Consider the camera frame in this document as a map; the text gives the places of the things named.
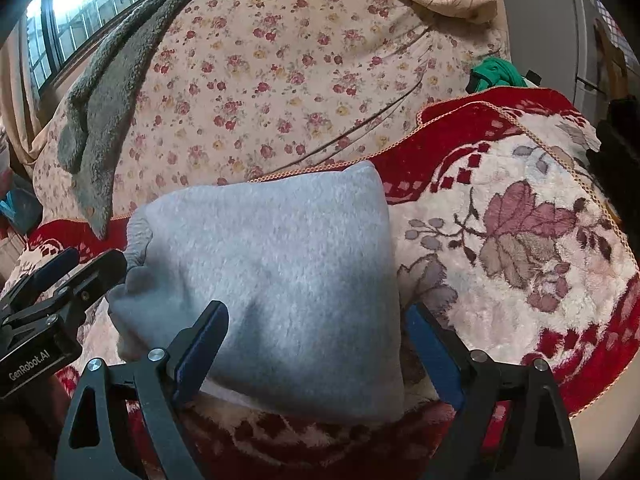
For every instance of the bedside window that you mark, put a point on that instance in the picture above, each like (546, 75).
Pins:
(100, 0)

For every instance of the grey-green fleece garment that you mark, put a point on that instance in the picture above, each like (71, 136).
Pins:
(115, 90)

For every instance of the blue-grey plastic object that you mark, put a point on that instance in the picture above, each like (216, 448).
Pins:
(20, 210)

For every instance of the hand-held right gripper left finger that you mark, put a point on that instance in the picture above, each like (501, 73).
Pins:
(200, 355)

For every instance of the cream floral quilt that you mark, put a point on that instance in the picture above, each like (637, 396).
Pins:
(280, 75)

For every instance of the light grey fleece pants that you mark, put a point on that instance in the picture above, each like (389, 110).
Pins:
(280, 285)

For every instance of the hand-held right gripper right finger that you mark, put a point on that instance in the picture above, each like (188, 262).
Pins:
(435, 355)

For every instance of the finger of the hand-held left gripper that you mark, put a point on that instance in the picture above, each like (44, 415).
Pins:
(50, 267)
(95, 275)

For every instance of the red floral plush blanket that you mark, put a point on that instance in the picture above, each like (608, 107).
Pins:
(525, 240)

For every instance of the white cabinet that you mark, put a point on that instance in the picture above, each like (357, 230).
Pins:
(545, 45)

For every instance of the green cloth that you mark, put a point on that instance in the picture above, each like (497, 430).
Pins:
(497, 72)

